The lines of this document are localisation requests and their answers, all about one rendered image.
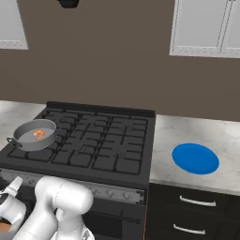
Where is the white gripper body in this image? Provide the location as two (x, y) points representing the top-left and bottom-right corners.
(4, 175), (24, 197)

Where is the orange shrimp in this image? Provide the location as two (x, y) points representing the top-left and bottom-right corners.
(33, 128), (46, 142)

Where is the black gas stove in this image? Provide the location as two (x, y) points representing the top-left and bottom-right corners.
(0, 100), (157, 240)

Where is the black oven door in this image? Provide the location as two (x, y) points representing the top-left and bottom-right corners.
(82, 202), (147, 240)

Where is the black drawer front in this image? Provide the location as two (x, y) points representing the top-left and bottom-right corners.
(148, 183), (233, 219)
(145, 214), (233, 240)

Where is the blue plate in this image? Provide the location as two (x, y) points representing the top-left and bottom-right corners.
(172, 142), (220, 175)

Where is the black range hood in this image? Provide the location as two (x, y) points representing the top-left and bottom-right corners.
(57, 0), (81, 9)

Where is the grey pot with handles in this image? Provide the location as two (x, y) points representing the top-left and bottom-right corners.
(6, 118), (58, 153)

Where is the black oven door handle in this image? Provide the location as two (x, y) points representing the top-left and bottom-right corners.
(89, 209), (142, 225)

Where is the white wall cupboard door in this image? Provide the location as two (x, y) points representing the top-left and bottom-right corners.
(169, 0), (232, 58)
(0, 0), (29, 51)
(220, 0), (240, 59)

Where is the silver drawer handle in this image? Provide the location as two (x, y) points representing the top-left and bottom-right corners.
(179, 195), (218, 208)
(172, 223), (207, 236)

